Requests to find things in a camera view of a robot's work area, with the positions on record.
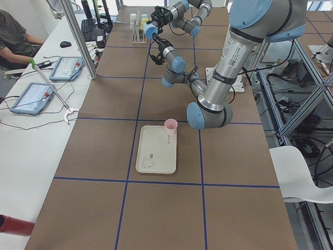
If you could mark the red bottle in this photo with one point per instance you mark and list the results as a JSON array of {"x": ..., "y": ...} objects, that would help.
[{"x": 15, "y": 226}]

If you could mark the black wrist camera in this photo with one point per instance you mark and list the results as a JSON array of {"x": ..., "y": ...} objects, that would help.
[{"x": 158, "y": 60}]

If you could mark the aluminium frame post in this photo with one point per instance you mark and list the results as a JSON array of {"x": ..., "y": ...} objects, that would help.
[{"x": 76, "y": 31}]

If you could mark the white wire cup rack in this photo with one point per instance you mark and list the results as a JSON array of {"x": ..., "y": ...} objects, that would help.
[{"x": 138, "y": 36}]

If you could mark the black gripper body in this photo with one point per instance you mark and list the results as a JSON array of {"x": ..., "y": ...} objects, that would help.
[
  {"x": 165, "y": 16},
  {"x": 162, "y": 46}
]

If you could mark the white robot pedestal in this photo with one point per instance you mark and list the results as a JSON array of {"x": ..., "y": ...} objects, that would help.
[{"x": 237, "y": 85}]

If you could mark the pale cream plastic cup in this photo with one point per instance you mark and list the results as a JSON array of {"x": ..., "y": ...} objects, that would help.
[{"x": 133, "y": 18}]

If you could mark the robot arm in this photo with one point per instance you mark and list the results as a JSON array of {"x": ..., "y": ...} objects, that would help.
[
  {"x": 250, "y": 23},
  {"x": 185, "y": 15}
]

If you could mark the metal reacher grabber stick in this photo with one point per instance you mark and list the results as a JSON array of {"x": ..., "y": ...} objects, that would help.
[{"x": 69, "y": 110}]

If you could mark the pink plastic cup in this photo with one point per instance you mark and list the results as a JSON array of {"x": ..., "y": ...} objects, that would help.
[{"x": 171, "y": 126}]

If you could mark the black computer mouse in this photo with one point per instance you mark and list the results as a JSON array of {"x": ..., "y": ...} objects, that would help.
[{"x": 65, "y": 44}]

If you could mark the far teach pendant tablet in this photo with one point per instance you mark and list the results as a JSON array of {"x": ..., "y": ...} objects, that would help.
[{"x": 66, "y": 68}]

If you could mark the teach pendant tablet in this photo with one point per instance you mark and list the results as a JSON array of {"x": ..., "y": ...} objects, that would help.
[
  {"x": 66, "y": 68},
  {"x": 33, "y": 99}
]

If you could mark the person in olive shirt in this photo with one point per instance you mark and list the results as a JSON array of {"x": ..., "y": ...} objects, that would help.
[{"x": 17, "y": 45}]

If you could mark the black box device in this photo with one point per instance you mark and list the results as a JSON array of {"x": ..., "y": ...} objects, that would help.
[{"x": 101, "y": 41}]

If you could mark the cream serving tray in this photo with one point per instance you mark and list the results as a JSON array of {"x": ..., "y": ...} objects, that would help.
[{"x": 156, "y": 151}]

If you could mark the black power adapter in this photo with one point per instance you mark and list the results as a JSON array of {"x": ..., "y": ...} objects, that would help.
[{"x": 44, "y": 64}]

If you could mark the near teach pendant tablet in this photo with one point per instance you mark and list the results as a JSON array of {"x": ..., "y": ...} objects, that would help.
[{"x": 33, "y": 99}]

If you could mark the white plastic chair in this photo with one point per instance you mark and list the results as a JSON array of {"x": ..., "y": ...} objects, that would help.
[{"x": 294, "y": 178}]

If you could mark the black keyboard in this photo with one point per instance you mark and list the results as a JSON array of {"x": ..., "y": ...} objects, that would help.
[{"x": 88, "y": 29}]

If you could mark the yellow plastic cup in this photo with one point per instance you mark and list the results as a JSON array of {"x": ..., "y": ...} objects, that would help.
[{"x": 143, "y": 21}]

